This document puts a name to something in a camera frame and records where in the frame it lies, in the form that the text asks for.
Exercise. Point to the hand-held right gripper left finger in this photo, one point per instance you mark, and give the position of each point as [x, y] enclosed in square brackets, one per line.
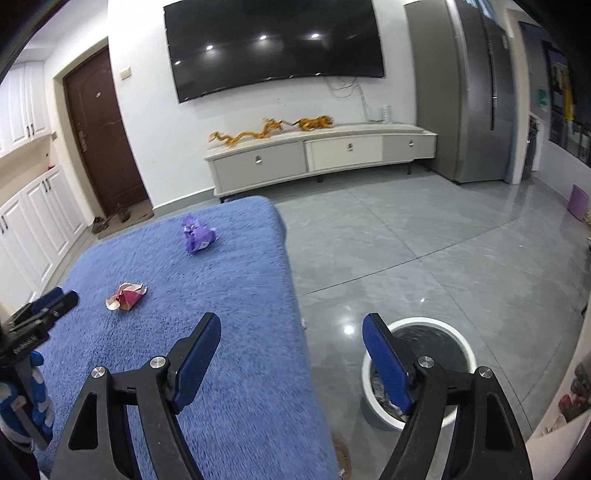
[198, 364]

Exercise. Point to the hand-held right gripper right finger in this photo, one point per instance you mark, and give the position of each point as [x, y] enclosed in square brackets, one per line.
[385, 364]

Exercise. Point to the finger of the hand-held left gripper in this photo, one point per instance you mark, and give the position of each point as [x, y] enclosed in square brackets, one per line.
[64, 302]
[48, 297]

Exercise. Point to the white round trash bin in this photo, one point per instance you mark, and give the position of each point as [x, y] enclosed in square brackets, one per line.
[434, 341]

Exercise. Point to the small pink orange wrapper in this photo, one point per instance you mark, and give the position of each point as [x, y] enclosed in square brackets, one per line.
[127, 297]

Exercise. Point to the purple wrapper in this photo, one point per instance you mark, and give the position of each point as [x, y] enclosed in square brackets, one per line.
[198, 237]

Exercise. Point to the person's left hand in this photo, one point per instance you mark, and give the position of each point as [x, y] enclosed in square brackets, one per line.
[39, 397]

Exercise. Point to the dark shoe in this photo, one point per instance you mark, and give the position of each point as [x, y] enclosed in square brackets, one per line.
[99, 225]
[123, 213]

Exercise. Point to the blue fluffy blanket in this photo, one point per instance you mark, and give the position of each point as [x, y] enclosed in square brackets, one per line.
[221, 277]

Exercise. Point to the grey door mat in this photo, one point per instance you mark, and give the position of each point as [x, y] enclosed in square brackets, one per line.
[138, 217]

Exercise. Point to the brown door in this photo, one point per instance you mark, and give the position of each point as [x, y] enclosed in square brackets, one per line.
[101, 138]

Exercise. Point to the wide grey drawer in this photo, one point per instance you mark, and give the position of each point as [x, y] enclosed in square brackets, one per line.
[258, 166]

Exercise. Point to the white drawer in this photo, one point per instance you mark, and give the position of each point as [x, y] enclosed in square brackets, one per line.
[344, 154]

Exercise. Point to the narrow grey drawer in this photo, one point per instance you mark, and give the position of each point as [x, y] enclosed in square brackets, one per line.
[408, 147]

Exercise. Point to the long golden dragon ornament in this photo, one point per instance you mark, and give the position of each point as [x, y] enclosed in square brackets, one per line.
[240, 137]

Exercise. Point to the white television cabinet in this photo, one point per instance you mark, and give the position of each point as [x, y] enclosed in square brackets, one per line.
[323, 134]

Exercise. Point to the white router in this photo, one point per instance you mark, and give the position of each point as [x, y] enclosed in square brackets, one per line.
[384, 114]

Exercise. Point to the purple bucket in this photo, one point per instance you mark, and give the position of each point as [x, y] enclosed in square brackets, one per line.
[578, 203]

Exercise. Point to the short golden dragon ornament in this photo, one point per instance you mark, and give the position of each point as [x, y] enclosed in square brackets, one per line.
[314, 123]

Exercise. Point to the grey refrigerator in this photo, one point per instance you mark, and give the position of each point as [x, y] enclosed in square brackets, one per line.
[480, 92]

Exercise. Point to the white wall cabinets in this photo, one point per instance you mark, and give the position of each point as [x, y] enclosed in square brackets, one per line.
[21, 106]

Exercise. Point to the white light switch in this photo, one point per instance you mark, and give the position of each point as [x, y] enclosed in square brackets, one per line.
[125, 72]

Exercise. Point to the green wall sticker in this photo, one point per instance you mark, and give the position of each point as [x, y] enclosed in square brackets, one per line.
[541, 97]

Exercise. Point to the dark wall poster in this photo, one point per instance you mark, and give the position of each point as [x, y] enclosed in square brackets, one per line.
[561, 106]

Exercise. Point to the black wall television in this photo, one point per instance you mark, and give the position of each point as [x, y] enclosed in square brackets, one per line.
[277, 46]

